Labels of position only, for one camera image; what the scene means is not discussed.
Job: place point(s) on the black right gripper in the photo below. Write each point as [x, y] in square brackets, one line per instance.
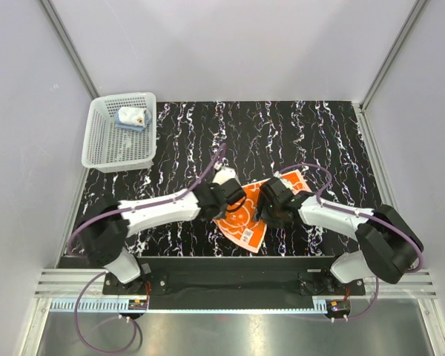
[273, 222]

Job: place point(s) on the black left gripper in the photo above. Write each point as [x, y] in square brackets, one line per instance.
[212, 187]

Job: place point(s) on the orange white towel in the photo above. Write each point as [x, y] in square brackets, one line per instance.
[239, 225]

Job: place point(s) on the blue white bear towel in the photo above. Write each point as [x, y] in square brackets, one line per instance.
[134, 119]

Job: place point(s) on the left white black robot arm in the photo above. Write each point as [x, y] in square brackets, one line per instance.
[102, 234]

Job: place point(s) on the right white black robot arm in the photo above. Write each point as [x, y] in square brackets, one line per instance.
[388, 247]

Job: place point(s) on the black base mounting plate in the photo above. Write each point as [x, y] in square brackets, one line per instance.
[311, 274]

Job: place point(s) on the white perforated plastic basket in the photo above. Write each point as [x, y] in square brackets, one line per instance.
[108, 148]

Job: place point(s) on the aluminium rail frame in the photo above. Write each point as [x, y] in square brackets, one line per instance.
[85, 290]

